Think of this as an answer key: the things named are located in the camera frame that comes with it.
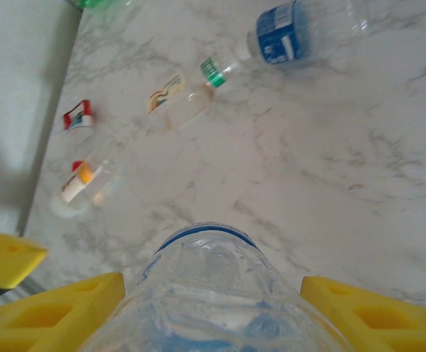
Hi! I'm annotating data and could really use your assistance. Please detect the clear bottle red white label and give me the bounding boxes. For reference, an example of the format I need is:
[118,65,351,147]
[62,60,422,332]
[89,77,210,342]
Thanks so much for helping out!
[61,98,100,137]

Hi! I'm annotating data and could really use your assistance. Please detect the clear bottle orange white label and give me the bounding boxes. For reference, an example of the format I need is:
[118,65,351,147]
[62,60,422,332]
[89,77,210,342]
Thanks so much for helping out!
[49,150,121,220]

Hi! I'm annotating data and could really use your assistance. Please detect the clear bottle green band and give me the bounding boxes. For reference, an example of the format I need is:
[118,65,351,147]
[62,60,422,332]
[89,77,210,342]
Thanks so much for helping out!
[164,57,243,132]

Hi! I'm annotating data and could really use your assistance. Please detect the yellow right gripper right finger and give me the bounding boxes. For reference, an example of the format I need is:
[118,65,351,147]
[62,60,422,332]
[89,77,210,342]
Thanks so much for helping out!
[299,275,426,352]

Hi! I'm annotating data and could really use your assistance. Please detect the green soda bottle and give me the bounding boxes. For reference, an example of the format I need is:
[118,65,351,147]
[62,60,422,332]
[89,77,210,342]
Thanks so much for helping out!
[65,0,133,12]

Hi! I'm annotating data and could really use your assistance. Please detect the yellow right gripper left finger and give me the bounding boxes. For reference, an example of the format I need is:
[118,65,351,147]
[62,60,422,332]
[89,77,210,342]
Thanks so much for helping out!
[0,272,126,352]

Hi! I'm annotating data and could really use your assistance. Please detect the clear bottle blue label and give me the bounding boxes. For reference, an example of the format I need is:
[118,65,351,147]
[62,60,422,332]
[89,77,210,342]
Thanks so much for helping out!
[234,0,371,68]
[76,221,353,352]

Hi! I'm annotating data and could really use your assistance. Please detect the clear bottle beige label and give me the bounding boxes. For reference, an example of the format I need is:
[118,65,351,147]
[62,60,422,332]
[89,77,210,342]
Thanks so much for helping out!
[146,71,188,117]

